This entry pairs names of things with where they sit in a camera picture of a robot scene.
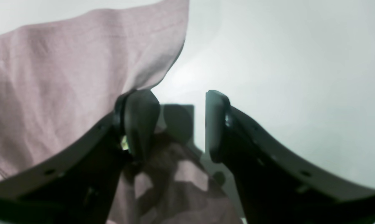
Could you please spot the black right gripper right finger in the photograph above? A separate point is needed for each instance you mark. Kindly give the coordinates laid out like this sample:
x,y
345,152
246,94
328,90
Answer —
x,y
275,185

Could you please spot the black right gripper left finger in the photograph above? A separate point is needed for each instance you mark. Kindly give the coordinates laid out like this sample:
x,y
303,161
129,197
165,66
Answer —
x,y
78,185

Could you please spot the pink T-shirt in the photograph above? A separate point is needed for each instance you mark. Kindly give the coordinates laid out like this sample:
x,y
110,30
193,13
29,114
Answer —
x,y
58,79

